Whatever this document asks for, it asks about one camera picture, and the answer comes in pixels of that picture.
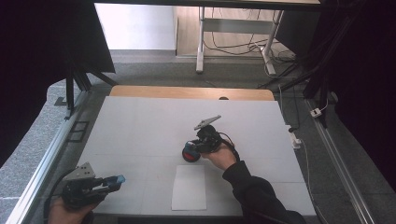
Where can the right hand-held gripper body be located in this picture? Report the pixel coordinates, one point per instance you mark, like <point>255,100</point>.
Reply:
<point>210,140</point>

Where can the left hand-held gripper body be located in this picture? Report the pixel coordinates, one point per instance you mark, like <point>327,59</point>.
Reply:
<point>79,191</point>

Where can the round red ink pad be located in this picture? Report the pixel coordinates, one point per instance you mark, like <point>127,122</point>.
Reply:
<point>190,157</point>

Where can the blue stamp cap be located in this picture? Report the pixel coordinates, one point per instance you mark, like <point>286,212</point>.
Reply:
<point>120,179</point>

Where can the white paper sheet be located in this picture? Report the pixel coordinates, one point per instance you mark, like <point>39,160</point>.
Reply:
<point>189,188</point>

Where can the person's right hand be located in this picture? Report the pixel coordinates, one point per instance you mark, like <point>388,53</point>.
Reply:
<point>222,157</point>

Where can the person's left hand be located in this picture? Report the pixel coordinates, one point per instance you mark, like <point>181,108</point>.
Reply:
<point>65,214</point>

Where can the light grey table cover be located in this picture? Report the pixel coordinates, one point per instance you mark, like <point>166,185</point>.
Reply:
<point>149,130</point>

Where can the wooden table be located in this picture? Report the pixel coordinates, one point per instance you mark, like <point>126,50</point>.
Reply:
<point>174,92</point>

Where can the white power strip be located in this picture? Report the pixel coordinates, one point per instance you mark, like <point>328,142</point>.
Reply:
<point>294,138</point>

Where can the black metal stand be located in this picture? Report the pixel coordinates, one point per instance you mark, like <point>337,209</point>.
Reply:
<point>70,93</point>

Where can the small white plug adapter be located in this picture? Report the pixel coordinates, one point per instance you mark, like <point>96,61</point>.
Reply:
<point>316,112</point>

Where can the black curtain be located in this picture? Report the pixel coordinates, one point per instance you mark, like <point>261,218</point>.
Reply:
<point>37,56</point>
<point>367,77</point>

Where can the aluminium floor rail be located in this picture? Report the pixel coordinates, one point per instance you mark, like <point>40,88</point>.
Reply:
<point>46,158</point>
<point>339,168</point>

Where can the white metal desk frame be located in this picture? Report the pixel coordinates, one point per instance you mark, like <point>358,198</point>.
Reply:
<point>200,46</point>

